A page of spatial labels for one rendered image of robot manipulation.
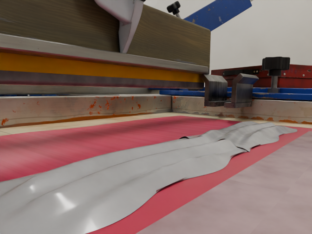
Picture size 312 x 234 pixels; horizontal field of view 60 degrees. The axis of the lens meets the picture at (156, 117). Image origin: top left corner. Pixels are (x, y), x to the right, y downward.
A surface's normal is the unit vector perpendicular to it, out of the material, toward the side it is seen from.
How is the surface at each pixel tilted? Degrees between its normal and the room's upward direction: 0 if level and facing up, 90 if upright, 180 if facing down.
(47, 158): 0
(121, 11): 83
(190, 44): 90
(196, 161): 40
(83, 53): 90
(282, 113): 90
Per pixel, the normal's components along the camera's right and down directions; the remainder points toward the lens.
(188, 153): 0.37, -0.79
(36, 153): 0.02, -0.99
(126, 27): -0.62, 0.07
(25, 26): 0.78, 0.07
